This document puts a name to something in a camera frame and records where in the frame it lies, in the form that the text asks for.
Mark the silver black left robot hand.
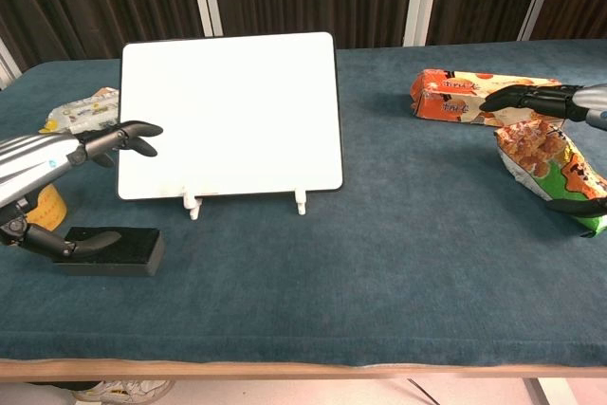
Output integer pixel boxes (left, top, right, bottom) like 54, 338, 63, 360
0, 120, 165, 264

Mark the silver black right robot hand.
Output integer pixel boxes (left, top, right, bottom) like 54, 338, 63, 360
478, 83, 607, 220

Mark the black eraser block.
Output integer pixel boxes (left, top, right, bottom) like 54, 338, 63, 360
51, 227, 166, 278

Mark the white board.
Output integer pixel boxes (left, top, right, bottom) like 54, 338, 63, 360
117, 31, 344, 201

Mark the yellow tape roll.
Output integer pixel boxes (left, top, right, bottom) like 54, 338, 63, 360
24, 183, 68, 240

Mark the green orange snack bag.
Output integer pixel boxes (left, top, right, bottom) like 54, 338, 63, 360
493, 119, 607, 238

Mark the white printed snack packet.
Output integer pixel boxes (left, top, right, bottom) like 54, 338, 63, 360
39, 86, 120, 135

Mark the orange biscuit box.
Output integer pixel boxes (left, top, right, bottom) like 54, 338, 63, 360
409, 68, 573, 129

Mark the white plastic board stand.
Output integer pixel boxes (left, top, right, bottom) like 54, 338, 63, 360
182, 189, 308, 222

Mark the white sneaker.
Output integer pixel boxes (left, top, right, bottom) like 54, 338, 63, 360
73, 379, 175, 404

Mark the teal table cloth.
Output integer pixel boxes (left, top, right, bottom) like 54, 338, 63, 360
0, 37, 607, 369

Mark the grey table leg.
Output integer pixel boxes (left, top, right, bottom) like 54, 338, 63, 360
523, 377, 578, 405

